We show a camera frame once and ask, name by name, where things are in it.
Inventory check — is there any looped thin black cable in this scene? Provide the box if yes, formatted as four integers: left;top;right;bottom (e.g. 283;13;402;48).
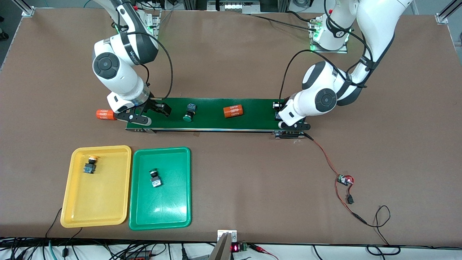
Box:
361;205;401;256

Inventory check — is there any red black twisted wire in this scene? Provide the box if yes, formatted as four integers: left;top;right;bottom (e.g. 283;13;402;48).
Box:
303;132;368;225

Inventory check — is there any grey camera pole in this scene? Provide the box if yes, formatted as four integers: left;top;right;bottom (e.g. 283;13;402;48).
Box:
209;233;231;260

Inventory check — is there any yellow plastic tray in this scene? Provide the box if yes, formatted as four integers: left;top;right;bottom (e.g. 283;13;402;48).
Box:
60;145;132;229

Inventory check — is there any red clip lead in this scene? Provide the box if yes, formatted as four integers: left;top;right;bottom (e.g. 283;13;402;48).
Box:
248;244;279;260

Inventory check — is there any green cap push button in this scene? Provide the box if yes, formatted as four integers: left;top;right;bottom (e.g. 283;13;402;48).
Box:
183;103;197;122
149;168;162;189

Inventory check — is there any black cable to arm base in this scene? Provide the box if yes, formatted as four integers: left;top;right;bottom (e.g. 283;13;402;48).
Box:
249;11;320;32

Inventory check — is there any small metal bracket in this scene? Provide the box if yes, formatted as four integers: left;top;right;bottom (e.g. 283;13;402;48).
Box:
217;230;238;243

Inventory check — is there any white device behind table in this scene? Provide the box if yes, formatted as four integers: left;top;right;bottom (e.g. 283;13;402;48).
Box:
208;0;261;14

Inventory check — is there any green conveyor belt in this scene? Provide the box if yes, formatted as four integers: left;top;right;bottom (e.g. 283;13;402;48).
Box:
125;96;306;140

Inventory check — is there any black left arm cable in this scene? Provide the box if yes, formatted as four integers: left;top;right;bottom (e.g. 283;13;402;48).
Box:
280;0;372;103

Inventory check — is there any orange cylinder printed 4680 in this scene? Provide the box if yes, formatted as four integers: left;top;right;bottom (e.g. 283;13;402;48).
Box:
96;109;118;121
223;104;244;119

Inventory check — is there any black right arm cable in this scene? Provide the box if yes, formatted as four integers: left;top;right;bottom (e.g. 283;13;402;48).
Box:
121;31;174;100

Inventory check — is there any aluminium frame corner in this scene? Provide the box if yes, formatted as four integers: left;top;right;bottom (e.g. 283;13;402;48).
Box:
435;0;462;25
11;0;36;18

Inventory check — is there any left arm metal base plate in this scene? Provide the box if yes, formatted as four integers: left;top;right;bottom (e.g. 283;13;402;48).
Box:
310;18;349;54

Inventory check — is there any green plastic tray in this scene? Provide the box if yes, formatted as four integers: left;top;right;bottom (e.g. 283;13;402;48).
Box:
128;147;192;231

